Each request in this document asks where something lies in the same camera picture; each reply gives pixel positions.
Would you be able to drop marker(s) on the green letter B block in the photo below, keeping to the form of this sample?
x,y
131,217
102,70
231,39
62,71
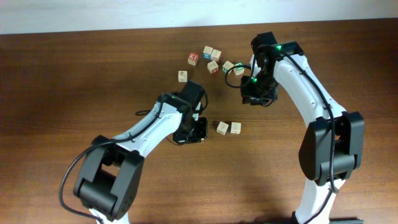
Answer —
x,y
239,69

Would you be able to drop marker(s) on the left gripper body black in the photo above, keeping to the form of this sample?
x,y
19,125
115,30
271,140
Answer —
x,y
198,129

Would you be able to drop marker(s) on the plain picture wooden block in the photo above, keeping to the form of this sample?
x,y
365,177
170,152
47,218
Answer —
x,y
215,55

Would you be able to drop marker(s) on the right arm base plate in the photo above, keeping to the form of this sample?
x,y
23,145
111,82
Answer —
x,y
334,221

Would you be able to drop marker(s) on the carrot picture wooden block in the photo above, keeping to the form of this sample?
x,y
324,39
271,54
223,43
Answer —
x,y
182,76

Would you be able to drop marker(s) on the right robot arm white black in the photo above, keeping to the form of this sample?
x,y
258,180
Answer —
x,y
332,147

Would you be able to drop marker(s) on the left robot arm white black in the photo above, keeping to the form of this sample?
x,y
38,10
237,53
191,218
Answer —
x,y
108,180

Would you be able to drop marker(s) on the blue sided wooden block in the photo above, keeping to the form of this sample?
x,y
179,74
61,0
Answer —
x,y
207,51

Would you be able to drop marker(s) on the red number wooden block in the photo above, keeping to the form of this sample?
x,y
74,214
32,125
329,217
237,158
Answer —
x,y
193,59

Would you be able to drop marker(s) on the red sided wooden block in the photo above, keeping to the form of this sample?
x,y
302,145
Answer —
x,y
213,67

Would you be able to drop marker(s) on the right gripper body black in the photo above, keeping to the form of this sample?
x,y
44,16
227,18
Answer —
x,y
257,95

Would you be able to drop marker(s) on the green sided wooden block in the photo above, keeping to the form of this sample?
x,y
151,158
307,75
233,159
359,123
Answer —
x,y
227,67

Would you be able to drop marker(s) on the blue edged wooden block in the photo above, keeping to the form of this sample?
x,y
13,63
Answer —
x,y
222,128

